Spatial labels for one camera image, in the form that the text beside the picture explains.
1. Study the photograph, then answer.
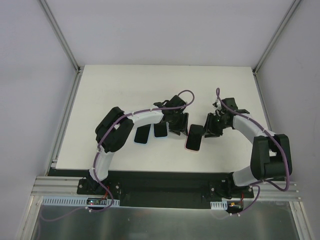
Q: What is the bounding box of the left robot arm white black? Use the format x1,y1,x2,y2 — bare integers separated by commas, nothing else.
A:
88,95,193,195

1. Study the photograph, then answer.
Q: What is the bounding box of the aluminium frame post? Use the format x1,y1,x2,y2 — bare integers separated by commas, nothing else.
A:
252,0,303,76
37,0,82,73

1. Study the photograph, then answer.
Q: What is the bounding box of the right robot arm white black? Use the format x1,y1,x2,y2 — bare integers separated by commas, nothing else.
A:
204,97,292,198

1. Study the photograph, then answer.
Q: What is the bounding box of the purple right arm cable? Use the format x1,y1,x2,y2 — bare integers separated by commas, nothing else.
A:
211,87,294,220

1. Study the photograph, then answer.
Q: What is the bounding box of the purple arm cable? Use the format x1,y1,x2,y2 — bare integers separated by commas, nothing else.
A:
39,89,196,222
211,87,294,220

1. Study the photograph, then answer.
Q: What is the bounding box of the aluminium front rail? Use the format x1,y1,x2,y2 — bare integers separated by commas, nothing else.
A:
31,176,302,202

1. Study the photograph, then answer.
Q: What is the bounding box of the pink phone case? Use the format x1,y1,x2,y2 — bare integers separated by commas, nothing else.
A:
185,139,201,152

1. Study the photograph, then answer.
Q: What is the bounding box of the right white cable duct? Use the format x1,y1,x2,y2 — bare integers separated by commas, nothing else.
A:
210,199,243,211

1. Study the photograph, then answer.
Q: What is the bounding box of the left aluminium frame post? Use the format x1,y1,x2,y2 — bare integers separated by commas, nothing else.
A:
37,0,82,73

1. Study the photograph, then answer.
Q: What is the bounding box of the black phone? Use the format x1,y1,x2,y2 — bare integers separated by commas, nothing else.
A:
185,124,204,152
134,124,152,145

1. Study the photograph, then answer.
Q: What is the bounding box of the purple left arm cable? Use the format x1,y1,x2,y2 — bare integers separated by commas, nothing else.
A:
39,89,196,222

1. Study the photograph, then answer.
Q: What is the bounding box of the right aluminium frame post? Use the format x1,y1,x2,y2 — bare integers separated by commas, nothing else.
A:
252,0,303,76

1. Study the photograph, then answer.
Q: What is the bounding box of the white cable duct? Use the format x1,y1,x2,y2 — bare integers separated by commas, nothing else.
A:
42,196,120,208
210,199,243,211

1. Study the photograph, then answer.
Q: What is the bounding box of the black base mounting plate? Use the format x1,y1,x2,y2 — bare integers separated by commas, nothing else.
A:
48,169,254,209

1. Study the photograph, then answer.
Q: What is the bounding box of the left white cable duct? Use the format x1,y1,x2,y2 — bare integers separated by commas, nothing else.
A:
42,196,120,208

